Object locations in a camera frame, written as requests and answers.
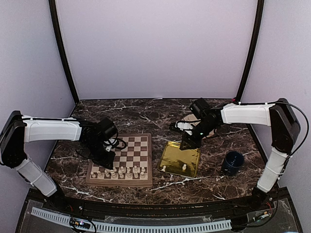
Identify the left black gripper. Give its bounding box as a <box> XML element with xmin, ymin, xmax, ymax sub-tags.
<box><xmin>85</xmin><ymin>139</ymin><xmax>116</xmax><ymax>169</ymax></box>

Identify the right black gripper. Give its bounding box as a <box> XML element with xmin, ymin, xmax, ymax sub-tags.
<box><xmin>180</xmin><ymin>119</ymin><xmax>217</xmax><ymax>150</ymax></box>

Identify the gold metal tray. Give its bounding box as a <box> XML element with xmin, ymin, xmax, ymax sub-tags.
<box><xmin>157</xmin><ymin>141</ymin><xmax>201</xmax><ymax>178</ymax></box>

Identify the white chess queen piece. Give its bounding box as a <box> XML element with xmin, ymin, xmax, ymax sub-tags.
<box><xmin>110</xmin><ymin>170</ymin><xmax>117</xmax><ymax>179</ymax></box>

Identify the white chess king piece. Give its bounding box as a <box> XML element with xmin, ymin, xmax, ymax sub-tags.
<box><xmin>118</xmin><ymin>170</ymin><xmax>124</xmax><ymax>180</ymax></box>

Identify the wooden chess board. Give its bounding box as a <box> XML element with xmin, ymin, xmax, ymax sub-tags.
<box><xmin>86</xmin><ymin>133</ymin><xmax>153</xmax><ymax>187</ymax></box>

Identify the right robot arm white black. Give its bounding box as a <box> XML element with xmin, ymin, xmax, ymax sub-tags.
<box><xmin>173</xmin><ymin>98</ymin><xmax>305</xmax><ymax>211</ymax></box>

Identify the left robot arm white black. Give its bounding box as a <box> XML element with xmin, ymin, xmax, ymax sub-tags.
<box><xmin>0</xmin><ymin>111</ymin><xmax>119</xmax><ymax>212</ymax></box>

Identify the beige floral ceramic plate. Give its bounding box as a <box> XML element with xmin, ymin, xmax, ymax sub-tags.
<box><xmin>183</xmin><ymin>114</ymin><xmax>217</xmax><ymax>139</ymax></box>

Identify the dark blue mug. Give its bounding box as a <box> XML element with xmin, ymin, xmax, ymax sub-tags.
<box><xmin>221</xmin><ymin>151</ymin><xmax>244</xmax><ymax>176</ymax></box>

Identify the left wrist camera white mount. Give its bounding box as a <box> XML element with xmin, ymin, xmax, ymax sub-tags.
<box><xmin>103</xmin><ymin>137</ymin><xmax>127</xmax><ymax>152</ymax></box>

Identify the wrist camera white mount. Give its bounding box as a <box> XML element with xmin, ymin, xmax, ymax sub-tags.
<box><xmin>103</xmin><ymin>137</ymin><xmax>127</xmax><ymax>152</ymax></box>
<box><xmin>169</xmin><ymin>121</ymin><xmax>193</xmax><ymax>134</ymax></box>

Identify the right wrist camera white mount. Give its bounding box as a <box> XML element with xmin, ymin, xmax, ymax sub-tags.
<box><xmin>169</xmin><ymin>121</ymin><xmax>193</xmax><ymax>134</ymax></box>

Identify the white cable duct strip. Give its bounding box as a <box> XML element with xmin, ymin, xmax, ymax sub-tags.
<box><xmin>31</xmin><ymin>207</ymin><xmax>232</xmax><ymax>233</ymax></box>

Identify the left black frame post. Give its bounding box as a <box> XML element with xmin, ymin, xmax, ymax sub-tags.
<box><xmin>49</xmin><ymin>0</ymin><xmax>80</xmax><ymax>104</ymax></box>

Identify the black frame post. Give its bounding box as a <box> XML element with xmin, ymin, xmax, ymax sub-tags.
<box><xmin>234</xmin><ymin>0</ymin><xmax>265</xmax><ymax>101</ymax></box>
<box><xmin>49</xmin><ymin>0</ymin><xmax>80</xmax><ymax>104</ymax></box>

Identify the right black frame post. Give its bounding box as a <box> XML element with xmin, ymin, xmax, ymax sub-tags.
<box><xmin>234</xmin><ymin>0</ymin><xmax>265</xmax><ymax>101</ymax></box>

